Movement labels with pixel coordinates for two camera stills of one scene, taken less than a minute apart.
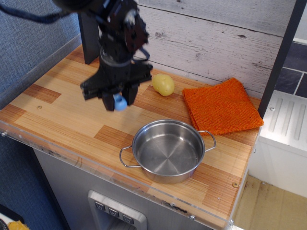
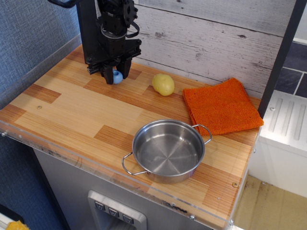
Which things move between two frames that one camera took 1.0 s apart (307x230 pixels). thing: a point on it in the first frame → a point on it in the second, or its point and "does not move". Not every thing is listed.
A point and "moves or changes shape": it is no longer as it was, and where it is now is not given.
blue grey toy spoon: [120, 103] moves or changes shape
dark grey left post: [88, 23] does not move
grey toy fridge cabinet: [88, 200] does not move
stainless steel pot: [168, 151] does not move
